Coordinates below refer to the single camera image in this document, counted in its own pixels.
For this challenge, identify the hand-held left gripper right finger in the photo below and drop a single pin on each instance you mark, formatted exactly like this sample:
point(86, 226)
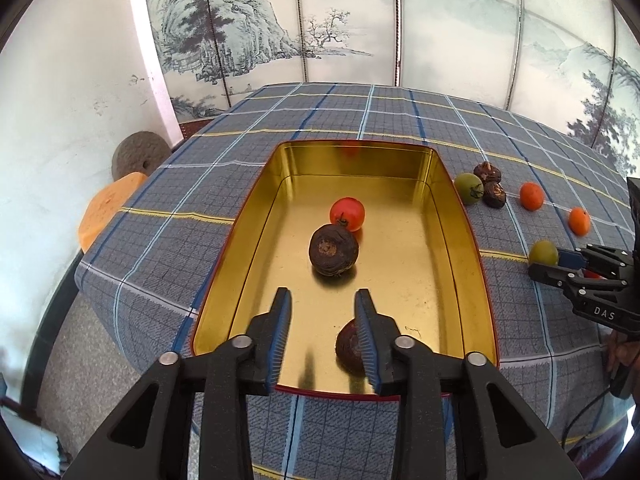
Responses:
point(367, 340)

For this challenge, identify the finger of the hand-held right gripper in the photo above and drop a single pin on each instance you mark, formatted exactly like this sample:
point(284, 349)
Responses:
point(570, 258)
point(550, 275)

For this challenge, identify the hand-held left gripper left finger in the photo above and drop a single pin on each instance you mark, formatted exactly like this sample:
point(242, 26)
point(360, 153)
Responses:
point(281, 330)

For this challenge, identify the small red tomato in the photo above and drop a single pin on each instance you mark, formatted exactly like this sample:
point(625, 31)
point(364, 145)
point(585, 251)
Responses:
point(592, 275)

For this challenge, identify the orange tangerine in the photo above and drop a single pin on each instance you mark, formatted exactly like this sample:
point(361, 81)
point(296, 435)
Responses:
point(579, 220)
point(531, 196)

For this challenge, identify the large dark brown mangosteen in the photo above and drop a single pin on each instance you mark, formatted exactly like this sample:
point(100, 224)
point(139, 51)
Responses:
point(333, 252)

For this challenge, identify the gold rectangular tin tray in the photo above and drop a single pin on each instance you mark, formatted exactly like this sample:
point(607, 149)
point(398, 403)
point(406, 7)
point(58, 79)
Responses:
point(400, 240)

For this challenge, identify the green tomato with stem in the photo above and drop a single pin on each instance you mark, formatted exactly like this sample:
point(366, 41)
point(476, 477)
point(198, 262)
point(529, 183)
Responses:
point(467, 189)

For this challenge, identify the person's right hand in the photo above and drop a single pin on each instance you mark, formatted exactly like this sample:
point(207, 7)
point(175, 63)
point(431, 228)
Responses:
point(620, 355)

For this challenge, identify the blue plaid tablecloth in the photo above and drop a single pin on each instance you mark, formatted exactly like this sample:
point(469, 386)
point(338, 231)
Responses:
point(500, 125)

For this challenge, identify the orange plastic stool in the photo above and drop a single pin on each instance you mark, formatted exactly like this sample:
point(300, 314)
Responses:
point(107, 205)

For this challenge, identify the dark red wooden panel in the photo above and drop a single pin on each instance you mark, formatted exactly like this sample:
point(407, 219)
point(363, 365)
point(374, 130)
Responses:
point(192, 128)

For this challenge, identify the round grey millstone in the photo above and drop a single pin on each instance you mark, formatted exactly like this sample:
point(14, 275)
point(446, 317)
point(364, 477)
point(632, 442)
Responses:
point(134, 152)

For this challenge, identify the painted landscape folding screen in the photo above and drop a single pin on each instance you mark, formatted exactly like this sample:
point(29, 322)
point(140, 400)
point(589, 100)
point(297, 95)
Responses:
point(450, 35)

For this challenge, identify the white crumpled sheet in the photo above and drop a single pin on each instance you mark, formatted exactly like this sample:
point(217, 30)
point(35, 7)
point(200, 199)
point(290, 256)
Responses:
point(30, 435)

